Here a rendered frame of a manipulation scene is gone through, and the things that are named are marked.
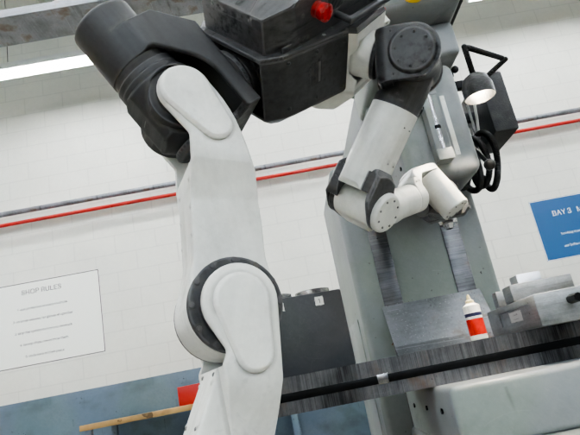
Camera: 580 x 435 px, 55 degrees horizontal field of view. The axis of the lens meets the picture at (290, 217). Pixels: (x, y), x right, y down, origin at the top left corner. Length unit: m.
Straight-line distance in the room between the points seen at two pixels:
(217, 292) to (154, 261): 5.15
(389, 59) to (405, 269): 0.97
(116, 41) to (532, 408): 1.02
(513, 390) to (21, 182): 6.01
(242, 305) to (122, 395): 5.10
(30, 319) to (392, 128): 5.51
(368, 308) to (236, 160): 1.02
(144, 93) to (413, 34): 0.46
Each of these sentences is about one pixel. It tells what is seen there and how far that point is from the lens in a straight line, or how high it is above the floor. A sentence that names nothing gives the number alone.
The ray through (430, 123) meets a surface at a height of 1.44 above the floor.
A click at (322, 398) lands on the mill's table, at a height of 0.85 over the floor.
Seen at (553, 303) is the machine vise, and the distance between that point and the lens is 1.33.
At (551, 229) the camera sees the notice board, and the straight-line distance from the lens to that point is 6.37.
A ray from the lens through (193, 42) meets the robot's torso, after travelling 0.99.
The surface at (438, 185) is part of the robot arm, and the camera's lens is 1.26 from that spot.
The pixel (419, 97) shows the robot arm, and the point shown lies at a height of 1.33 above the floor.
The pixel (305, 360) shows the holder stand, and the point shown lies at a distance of 1.36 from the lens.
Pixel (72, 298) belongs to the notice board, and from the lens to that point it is 6.12.
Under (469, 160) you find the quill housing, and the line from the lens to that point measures 1.48.
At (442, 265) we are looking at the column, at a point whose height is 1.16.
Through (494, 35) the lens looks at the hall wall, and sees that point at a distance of 7.17.
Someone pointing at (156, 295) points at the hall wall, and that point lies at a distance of 5.85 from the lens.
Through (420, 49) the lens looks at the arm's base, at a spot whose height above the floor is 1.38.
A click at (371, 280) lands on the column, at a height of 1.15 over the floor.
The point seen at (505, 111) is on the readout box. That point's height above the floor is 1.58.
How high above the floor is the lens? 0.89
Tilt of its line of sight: 16 degrees up
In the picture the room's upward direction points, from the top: 11 degrees counter-clockwise
